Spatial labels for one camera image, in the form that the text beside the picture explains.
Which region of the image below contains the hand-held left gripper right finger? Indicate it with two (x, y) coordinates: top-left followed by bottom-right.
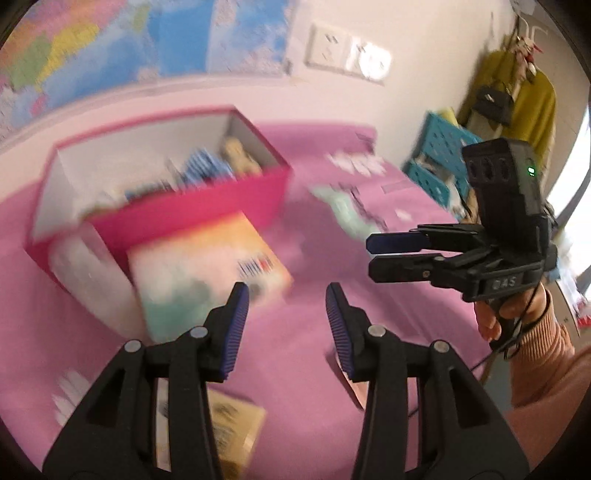
(325, 282), (529, 480)

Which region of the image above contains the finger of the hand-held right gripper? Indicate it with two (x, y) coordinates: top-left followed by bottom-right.
(368, 251), (499, 289)
(366, 224), (485, 254)

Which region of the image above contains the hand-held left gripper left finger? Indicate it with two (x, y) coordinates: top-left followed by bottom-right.
(42, 281), (250, 480)

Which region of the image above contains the pink cardboard box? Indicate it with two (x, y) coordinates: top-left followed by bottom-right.
(25, 105), (293, 296)

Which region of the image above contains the blue checkered plush doll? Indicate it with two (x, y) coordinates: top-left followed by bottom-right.
(178, 148), (234, 185)

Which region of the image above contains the beige teddy bear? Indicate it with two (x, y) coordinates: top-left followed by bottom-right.
(221, 137), (263, 176)

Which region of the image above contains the person's right forearm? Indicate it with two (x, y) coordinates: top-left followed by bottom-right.
(503, 295), (591, 467)

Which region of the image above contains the person's right hand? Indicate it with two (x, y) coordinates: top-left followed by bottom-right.
(475, 284), (552, 344)

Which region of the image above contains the pink daisy print bedsheet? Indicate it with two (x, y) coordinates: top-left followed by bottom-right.
(0, 122), (509, 472)

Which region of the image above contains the blue plastic crate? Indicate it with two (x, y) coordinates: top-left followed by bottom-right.
(402, 159), (462, 217)
(418, 112), (485, 171)

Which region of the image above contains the pastel tissue pack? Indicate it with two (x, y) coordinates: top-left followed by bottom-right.
(127, 211), (294, 344)

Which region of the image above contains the yellow coat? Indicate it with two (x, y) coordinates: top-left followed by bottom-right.
(457, 48), (557, 169)

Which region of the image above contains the black handbag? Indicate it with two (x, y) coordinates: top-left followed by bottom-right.
(473, 83), (515, 127)

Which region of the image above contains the tan cardboard packet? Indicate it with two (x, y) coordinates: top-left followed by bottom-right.
(154, 383), (269, 478)

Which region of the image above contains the white pump bottle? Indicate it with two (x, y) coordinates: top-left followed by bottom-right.
(48, 228), (139, 333)

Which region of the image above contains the black cable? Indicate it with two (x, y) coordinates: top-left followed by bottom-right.
(468, 277), (555, 416)

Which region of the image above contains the white wall socket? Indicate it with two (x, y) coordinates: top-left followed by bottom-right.
(347, 37), (392, 84)
(305, 22), (352, 71)

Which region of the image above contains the colourful wall map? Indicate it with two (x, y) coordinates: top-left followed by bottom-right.
(0, 0), (296, 134)

